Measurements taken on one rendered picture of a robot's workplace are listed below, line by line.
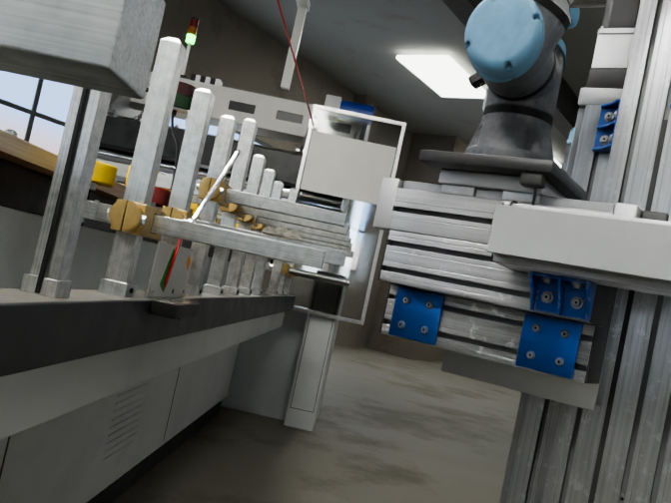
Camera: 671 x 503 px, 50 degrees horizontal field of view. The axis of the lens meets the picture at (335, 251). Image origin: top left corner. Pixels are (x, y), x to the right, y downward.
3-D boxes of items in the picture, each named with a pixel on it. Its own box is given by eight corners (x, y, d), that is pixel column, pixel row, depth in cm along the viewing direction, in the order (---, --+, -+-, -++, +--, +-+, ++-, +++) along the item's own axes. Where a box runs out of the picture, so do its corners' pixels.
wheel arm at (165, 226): (321, 273, 121) (327, 249, 121) (320, 273, 118) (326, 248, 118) (72, 221, 123) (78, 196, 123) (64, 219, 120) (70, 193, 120)
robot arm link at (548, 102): (559, 128, 125) (574, 53, 126) (547, 104, 113) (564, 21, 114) (491, 122, 131) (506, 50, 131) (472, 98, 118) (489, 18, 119)
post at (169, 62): (122, 327, 118) (187, 45, 120) (115, 328, 114) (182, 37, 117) (102, 323, 118) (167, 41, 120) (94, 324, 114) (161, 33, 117)
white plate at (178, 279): (185, 296, 151) (196, 250, 152) (148, 297, 125) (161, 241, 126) (182, 295, 151) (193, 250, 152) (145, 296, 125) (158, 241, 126)
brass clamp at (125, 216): (163, 242, 126) (170, 213, 126) (139, 235, 112) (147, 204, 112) (129, 234, 126) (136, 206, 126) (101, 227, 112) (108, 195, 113)
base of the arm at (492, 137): (562, 186, 124) (573, 130, 125) (537, 164, 112) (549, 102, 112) (480, 178, 132) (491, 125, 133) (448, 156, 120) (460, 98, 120)
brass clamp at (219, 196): (230, 209, 176) (235, 189, 176) (220, 202, 163) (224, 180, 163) (206, 203, 176) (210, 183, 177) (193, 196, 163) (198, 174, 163)
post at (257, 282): (257, 308, 267) (284, 183, 270) (255, 308, 264) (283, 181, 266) (247, 306, 268) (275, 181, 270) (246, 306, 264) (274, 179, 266)
